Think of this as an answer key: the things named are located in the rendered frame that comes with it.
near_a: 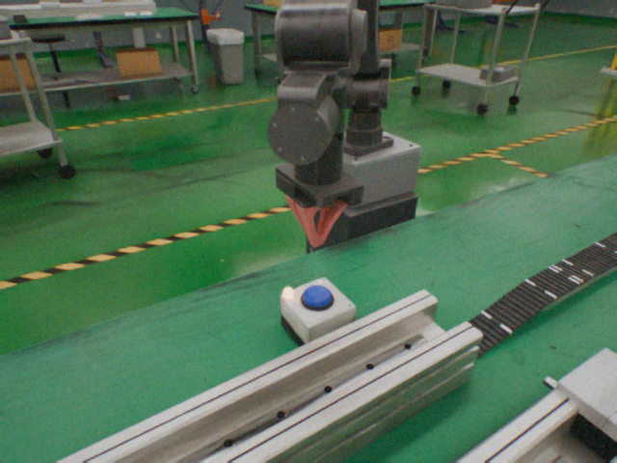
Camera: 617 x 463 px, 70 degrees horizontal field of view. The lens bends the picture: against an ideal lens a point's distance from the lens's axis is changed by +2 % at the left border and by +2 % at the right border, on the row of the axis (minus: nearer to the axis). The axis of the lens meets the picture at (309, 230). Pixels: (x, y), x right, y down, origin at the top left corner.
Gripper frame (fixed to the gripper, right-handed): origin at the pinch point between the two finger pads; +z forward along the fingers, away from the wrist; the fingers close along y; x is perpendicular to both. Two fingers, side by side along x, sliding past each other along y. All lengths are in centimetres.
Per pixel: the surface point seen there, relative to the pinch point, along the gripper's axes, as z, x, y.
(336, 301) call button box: 10.2, 2.3, 1.7
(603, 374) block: 6.8, 16.9, 29.0
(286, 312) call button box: 11.9, -3.8, -1.8
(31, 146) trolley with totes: 67, -34, -271
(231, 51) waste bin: 54, 179, -454
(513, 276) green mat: 16.1, 36.2, 6.8
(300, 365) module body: 7.8, -8.9, 10.5
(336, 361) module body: 9.8, -4.1, 10.7
